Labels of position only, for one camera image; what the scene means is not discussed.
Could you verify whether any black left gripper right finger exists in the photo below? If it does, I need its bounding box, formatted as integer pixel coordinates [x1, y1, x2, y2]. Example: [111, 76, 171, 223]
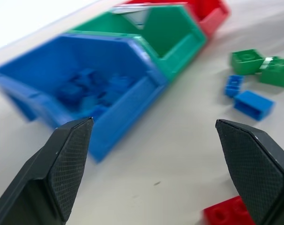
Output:
[215, 119, 284, 225]

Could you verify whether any green building block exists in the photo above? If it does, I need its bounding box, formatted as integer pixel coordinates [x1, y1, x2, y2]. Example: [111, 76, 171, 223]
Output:
[230, 49, 266, 75]
[258, 56, 284, 89]

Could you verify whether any red plastic storage bin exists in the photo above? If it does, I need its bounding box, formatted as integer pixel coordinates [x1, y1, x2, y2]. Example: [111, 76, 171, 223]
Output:
[123, 0, 231, 38]

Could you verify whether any green plastic storage bin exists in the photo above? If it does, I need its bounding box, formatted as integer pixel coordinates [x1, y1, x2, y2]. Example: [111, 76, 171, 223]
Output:
[71, 4, 208, 84]

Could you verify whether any red building block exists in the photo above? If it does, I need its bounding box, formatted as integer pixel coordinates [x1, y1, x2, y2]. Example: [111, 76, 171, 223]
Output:
[202, 195, 257, 225]

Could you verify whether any blue building blocks pile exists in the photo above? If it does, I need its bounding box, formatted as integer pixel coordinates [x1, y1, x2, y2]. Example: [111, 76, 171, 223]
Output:
[55, 69, 135, 118]

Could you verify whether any small blue building block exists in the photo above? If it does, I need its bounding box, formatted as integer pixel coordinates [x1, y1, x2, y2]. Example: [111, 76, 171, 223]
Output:
[223, 75, 245, 97]

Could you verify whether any blue rectangular building block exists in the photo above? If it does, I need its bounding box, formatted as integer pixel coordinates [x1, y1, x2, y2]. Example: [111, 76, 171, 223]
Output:
[233, 90, 275, 121]

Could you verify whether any blue plastic storage bin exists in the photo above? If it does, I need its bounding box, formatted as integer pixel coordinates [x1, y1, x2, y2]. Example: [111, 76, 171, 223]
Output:
[0, 32, 168, 163]

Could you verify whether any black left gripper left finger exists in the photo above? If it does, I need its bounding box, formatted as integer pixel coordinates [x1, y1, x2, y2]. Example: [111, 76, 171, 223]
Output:
[0, 117, 94, 225]

